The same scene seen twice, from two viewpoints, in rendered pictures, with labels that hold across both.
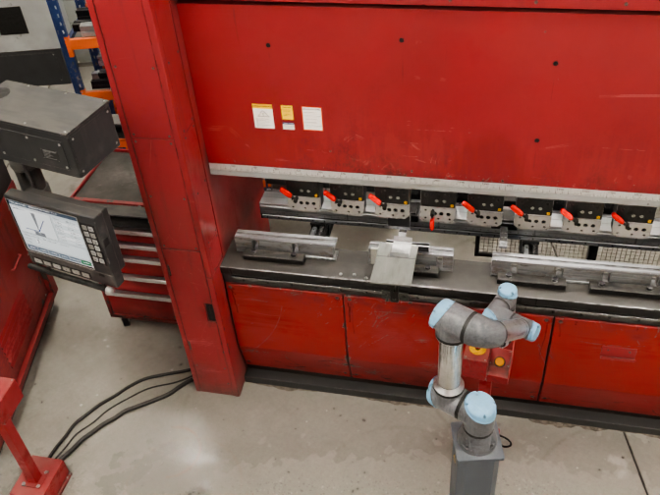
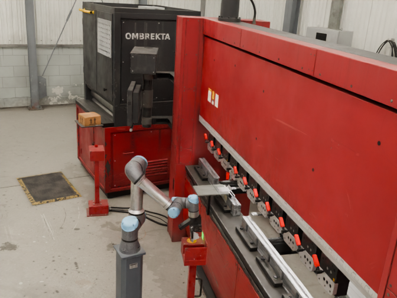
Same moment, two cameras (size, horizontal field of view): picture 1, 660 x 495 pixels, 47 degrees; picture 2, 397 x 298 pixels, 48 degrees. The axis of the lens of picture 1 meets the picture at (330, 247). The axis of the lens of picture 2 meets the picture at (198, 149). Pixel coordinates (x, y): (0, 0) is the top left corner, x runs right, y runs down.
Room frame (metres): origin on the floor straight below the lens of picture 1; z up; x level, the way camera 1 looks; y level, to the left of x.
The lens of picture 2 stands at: (0.62, -3.09, 2.53)
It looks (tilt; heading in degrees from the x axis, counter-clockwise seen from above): 19 degrees down; 58
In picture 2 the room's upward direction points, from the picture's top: 4 degrees clockwise
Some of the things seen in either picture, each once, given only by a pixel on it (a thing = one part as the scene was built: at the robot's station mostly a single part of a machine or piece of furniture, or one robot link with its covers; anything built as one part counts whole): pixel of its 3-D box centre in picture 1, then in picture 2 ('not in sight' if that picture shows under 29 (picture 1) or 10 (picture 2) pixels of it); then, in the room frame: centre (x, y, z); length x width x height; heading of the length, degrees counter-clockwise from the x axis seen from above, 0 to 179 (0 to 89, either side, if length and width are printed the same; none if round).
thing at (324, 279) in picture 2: not in sight; (334, 273); (2.24, -1.84, 1.26); 0.15 x 0.09 x 0.17; 75
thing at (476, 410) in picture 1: (477, 412); (130, 227); (1.72, -0.50, 0.94); 0.13 x 0.12 x 0.14; 48
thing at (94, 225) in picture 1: (70, 233); (134, 103); (2.39, 1.03, 1.42); 0.45 x 0.12 x 0.36; 62
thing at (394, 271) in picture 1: (394, 264); (210, 190); (2.51, -0.28, 1.00); 0.26 x 0.18 x 0.01; 165
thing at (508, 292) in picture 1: (506, 298); (192, 203); (2.10, -0.68, 1.14); 0.09 x 0.08 x 0.11; 138
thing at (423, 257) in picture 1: (411, 255); (228, 199); (2.64, -0.37, 0.92); 0.39 x 0.06 x 0.10; 75
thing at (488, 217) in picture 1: (485, 204); (246, 177); (2.55, -0.68, 1.26); 0.15 x 0.09 x 0.17; 75
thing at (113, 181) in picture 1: (150, 247); not in sight; (3.39, 1.03, 0.50); 0.50 x 0.50 x 1.00; 75
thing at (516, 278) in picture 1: (530, 281); (246, 237); (2.44, -0.89, 0.89); 0.30 x 0.05 x 0.03; 75
